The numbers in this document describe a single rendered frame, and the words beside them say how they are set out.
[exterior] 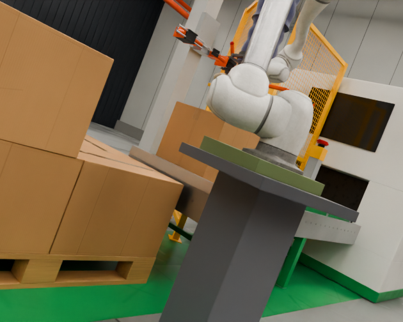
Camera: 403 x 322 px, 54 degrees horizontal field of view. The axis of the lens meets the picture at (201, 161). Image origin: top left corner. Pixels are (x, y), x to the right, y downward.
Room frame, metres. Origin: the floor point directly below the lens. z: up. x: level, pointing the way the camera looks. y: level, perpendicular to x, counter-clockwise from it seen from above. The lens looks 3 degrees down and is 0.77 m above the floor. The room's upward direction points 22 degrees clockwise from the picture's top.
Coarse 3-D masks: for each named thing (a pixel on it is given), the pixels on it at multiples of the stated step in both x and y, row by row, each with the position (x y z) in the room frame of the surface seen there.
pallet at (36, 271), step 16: (0, 256) 1.37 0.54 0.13; (16, 256) 1.41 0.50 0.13; (32, 256) 1.46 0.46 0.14; (48, 256) 1.51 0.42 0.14; (64, 256) 1.57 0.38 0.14; (80, 256) 1.62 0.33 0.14; (96, 256) 1.68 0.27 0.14; (112, 256) 1.75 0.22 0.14; (0, 272) 1.48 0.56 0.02; (16, 272) 1.49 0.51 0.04; (32, 272) 1.48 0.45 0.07; (48, 272) 1.53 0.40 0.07; (64, 272) 1.69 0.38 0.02; (80, 272) 1.75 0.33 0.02; (96, 272) 1.82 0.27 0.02; (112, 272) 1.89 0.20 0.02; (128, 272) 1.86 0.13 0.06; (144, 272) 1.93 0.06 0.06; (0, 288) 1.40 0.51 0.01; (16, 288) 1.45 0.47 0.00
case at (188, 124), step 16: (176, 112) 2.30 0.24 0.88; (192, 112) 2.22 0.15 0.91; (208, 112) 2.15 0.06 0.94; (176, 128) 2.27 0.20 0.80; (192, 128) 2.19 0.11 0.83; (208, 128) 2.12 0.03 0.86; (224, 128) 2.07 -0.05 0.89; (160, 144) 2.31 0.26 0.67; (176, 144) 2.23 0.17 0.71; (192, 144) 2.16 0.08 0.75; (240, 144) 2.22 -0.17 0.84; (256, 144) 2.33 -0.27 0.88; (176, 160) 2.21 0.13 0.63; (192, 160) 2.13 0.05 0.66; (208, 176) 2.09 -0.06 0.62
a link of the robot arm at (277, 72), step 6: (276, 60) 1.99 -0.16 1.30; (282, 60) 2.00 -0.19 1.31; (270, 66) 1.96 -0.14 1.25; (276, 66) 1.94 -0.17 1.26; (282, 66) 1.94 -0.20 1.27; (270, 72) 1.95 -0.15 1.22; (276, 72) 1.93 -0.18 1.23; (282, 72) 1.93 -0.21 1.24; (288, 72) 1.96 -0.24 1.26; (270, 78) 1.97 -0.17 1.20; (276, 78) 1.95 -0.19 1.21; (282, 78) 1.94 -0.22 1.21
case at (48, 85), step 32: (0, 32) 1.18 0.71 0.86; (32, 32) 1.25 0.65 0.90; (0, 64) 1.20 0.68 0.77; (32, 64) 1.27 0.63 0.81; (64, 64) 1.35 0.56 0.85; (96, 64) 1.43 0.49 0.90; (0, 96) 1.23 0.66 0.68; (32, 96) 1.30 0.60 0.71; (64, 96) 1.38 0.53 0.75; (96, 96) 1.47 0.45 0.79; (0, 128) 1.25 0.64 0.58; (32, 128) 1.33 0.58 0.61; (64, 128) 1.41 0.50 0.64
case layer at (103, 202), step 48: (0, 144) 1.27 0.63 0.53; (96, 144) 2.21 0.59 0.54; (0, 192) 1.31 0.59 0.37; (48, 192) 1.44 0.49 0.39; (96, 192) 1.59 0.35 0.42; (144, 192) 1.79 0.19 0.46; (0, 240) 1.36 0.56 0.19; (48, 240) 1.49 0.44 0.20; (96, 240) 1.66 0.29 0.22; (144, 240) 1.87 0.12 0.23
